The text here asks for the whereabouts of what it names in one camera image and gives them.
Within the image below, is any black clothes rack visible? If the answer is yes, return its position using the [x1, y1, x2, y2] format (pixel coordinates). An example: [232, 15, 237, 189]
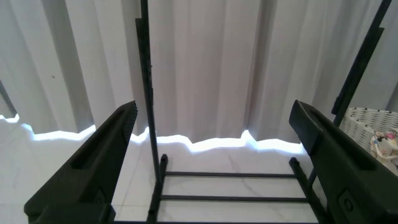
[113, 0, 393, 224]

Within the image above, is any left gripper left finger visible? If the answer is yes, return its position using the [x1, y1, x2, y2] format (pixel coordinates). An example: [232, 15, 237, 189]
[24, 100, 139, 224]

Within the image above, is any white laundry basket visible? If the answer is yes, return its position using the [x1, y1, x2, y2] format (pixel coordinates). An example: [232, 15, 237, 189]
[338, 107, 398, 158]

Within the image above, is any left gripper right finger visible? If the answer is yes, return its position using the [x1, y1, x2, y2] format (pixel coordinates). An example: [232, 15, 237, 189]
[288, 99, 398, 224]

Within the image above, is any cream printed garment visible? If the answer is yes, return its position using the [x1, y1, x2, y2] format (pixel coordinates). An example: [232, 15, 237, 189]
[369, 129, 398, 177]

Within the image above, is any white curtain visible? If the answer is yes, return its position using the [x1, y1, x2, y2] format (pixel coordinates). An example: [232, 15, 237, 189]
[0, 0, 398, 155]

